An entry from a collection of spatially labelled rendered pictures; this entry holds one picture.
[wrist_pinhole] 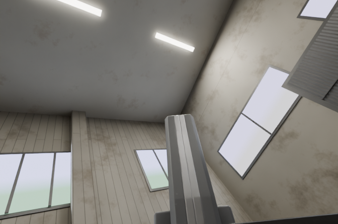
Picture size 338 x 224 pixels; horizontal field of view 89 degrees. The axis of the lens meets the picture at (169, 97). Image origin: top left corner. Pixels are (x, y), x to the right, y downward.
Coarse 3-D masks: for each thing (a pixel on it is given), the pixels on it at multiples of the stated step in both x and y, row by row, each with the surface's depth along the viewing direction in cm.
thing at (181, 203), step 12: (168, 120) 10; (168, 132) 10; (180, 132) 10; (168, 144) 9; (180, 144) 9; (168, 156) 8; (180, 156) 8; (168, 168) 8; (180, 168) 8; (168, 180) 7; (180, 180) 7; (180, 192) 7; (180, 204) 6; (192, 204) 6; (156, 216) 7; (168, 216) 7; (180, 216) 6; (192, 216) 6
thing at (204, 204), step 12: (180, 120) 10; (192, 120) 10; (192, 132) 9; (192, 144) 9; (192, 156) 8; (192, 168) 8; (204, 168) 8; (192, 180) 7; (204, 180) 7; (192, 192) 7; (204, 192) 7; (204, 204) 6; (216, 204) 7; (204, 216) 6; (216, 216) 6; (228, 216) 7
